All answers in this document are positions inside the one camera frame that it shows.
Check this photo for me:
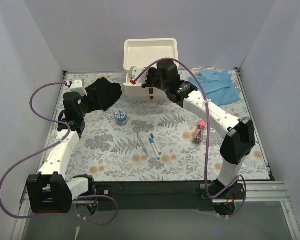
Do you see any cream three-drawer organizer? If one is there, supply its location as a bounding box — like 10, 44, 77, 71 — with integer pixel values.
123, 38, 179, 102

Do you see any blue round tin jar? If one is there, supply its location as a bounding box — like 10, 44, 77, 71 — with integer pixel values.
114, 109, 128, 126

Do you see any white marker green cap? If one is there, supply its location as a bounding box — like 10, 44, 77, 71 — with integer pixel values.
150, 133, 162, 155

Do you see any white marker blue cap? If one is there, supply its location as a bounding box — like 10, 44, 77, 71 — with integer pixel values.
149, 138, 160, 160

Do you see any pink-capped tube of pencils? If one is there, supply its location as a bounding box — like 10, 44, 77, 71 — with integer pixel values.
193, 120, 207, 144

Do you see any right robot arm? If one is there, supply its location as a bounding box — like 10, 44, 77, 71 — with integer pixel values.
140, 57, 256, 199

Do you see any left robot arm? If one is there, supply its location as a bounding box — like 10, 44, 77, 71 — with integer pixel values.
26, 91, 97, 214

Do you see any black folded cloth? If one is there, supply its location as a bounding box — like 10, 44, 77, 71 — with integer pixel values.
85, 77, 123, 113

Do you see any floral patterned table mat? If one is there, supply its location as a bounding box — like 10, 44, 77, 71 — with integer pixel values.
38, 70, 270, 183

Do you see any blue folded cloth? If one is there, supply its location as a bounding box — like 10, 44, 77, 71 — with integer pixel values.
197, 70, 240, 106

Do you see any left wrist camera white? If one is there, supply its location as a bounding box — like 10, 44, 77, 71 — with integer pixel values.
65, 78, 88, 97

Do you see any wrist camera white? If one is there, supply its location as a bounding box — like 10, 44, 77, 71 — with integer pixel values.
65, 78, 88, 97
130, 66, 148, 87

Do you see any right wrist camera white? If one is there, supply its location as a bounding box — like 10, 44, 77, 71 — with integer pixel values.
130, 66, 148, 87

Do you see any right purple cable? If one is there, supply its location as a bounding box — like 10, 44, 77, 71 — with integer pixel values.
131, 57, 248, 219

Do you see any purple cable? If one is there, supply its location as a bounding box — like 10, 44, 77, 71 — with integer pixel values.
0, 81, 119, 226
131, 57, 248, 219

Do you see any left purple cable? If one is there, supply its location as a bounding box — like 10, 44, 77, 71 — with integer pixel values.
0, 81, 119, 226

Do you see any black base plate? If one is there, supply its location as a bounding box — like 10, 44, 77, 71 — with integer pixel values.
67, 180, 246, 212

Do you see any aluminium rail frame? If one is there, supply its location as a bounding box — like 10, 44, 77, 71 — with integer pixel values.
10, 67, 300, 240

